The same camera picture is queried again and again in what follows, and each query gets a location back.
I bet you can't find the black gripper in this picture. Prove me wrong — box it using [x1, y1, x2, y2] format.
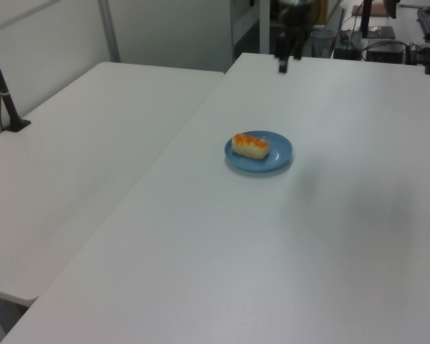
[274, 3, 312, 75]

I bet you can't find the orange glazed bread roll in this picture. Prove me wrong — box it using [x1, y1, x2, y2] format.
[231, 133, 270, 161]

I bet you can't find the blue plate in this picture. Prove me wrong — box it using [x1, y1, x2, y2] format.
[224, 130, 294, 175]

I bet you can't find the mesh waste bin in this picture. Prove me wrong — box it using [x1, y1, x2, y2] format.
[310, 29, 338, 59]

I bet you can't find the white pillar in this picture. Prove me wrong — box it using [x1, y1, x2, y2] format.
[257, 0, 272, 54]

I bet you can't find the small black box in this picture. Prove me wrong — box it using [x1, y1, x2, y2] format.
[333, 46, 361, 60]

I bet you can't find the black stand pole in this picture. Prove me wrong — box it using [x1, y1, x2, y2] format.
[360, 0, 373, 39]

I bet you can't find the dark flat tray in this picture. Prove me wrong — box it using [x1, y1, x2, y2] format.
[365, 25, 396, 39]

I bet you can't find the black electronics box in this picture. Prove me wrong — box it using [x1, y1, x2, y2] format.
[365, 41, 406, 64]

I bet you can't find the brown board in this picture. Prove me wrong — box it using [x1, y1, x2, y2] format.
[350, 0, 388, 17]

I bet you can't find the white side table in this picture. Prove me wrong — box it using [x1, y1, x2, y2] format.
[0, 61, 226, 307]

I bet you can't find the grey partition post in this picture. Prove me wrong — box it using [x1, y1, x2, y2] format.
[97, 0, 122, 64]

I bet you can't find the black camera pole with base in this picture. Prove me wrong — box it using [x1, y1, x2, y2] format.
[0, 27, 32, 133]

